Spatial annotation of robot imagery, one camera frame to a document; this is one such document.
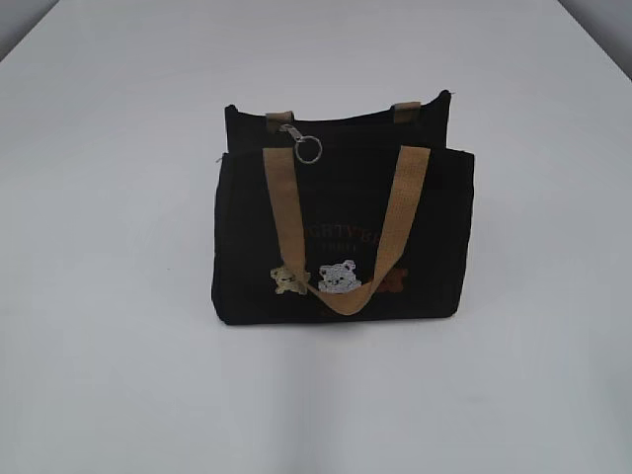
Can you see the black canvas tote bag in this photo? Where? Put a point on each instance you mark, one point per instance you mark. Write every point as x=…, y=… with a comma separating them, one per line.
x=333, y=221

